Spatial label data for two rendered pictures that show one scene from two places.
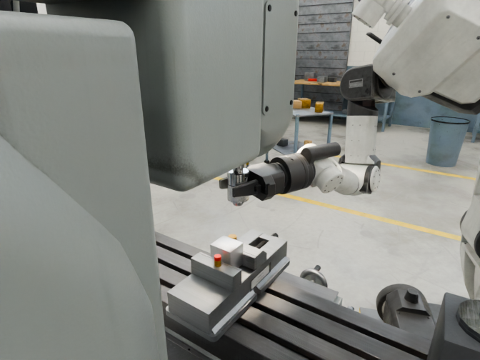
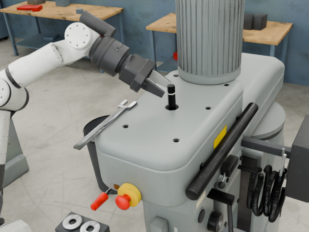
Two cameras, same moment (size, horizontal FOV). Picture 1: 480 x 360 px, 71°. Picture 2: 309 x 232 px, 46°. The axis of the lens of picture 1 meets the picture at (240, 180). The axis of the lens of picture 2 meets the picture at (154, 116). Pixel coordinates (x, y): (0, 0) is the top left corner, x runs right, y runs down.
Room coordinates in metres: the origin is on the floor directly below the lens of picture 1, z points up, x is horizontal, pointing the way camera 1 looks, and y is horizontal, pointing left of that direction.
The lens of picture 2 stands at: (1.53, -0.05, 2.38)
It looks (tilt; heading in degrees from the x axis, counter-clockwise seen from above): 31 degrees down; 179
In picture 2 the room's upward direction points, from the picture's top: 5 degrees counter-clockwise
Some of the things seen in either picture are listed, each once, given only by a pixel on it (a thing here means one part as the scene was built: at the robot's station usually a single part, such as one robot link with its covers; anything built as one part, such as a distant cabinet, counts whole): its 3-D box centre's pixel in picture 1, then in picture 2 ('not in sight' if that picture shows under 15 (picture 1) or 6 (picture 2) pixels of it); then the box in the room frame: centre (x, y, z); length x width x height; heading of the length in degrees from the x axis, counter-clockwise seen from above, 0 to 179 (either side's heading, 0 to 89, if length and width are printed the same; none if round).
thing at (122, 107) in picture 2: not in sight; (106, 122); (0.73, -0.17, 1.89); 0.24 x 0.04 x 0.01; 148
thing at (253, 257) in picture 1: (240, 251); not in sight; (0.74, 0.00, 1.03); 0.12 x 0.06 x 0.04; 55
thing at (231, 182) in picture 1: (238, 186); not in sight; (0.67, 0.00, 1.23); 0.05 x 0.05 x 0.06
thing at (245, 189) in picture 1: (246, 190); not in sight; (0.65, -0.01, 1.23); 0.06 x 0.02 x 0.03; 122
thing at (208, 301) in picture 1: (234, 267); not in sight; (0.71, 0.01, 0.99); 0.35 x 0.15 x 0.11; 145
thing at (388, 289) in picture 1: (401, 306); not in sight; (1.14, -0.68, 0.50); 0.20 x 0.05 x 0.20; 76
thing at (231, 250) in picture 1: (226, 254); not in sight; (0.69, 0.03, 1.05); 0.06 x 0.05 x 0.06; 55
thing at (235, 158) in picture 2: not in sight; (225, 171); (0.69, 0.15, 1.66); 0.12 x 0.04 x 0.04; 146
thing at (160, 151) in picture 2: not in sight; (175, 128); (0.66, 0.01, 1.81); 0.47 x 0.26 x 0.16; 146
